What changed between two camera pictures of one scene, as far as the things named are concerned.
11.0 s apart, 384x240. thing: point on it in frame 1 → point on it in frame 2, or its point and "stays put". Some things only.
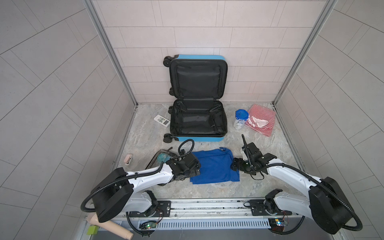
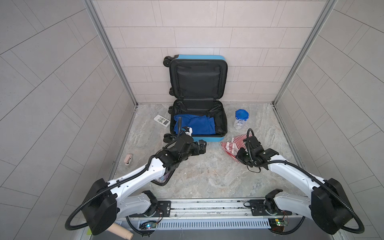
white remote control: (162, 120) stays put
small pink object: (127, 159) stays put
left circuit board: (148, 225) stays put
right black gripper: (238, 167) → (239, 156)
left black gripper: (193, 171) → (202, 150)
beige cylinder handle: (111, 226) stays put
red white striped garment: (261, 119) → (232, 146)
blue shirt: (215, 167) → (200, 124)
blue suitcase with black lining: (198, 108) stays put
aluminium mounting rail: (213, 209) stays put
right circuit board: (277, 224) stays put
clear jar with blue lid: (241, 115) stays put
